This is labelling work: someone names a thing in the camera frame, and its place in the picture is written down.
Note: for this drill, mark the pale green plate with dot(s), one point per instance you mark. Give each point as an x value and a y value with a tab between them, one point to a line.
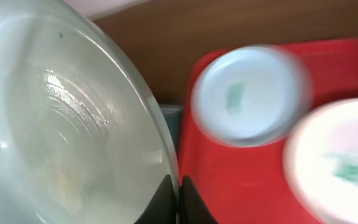
82	138

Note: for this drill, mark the black water basin tray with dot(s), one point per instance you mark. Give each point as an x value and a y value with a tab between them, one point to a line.
173	115

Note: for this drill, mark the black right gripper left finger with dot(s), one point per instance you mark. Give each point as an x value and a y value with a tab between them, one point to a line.
162	206

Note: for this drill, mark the light blue plate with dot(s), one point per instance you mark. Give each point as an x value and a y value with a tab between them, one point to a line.
251	96

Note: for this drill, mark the white plate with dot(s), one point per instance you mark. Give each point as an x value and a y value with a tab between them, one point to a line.
320	162

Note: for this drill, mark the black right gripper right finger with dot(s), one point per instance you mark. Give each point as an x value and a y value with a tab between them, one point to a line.
193	209

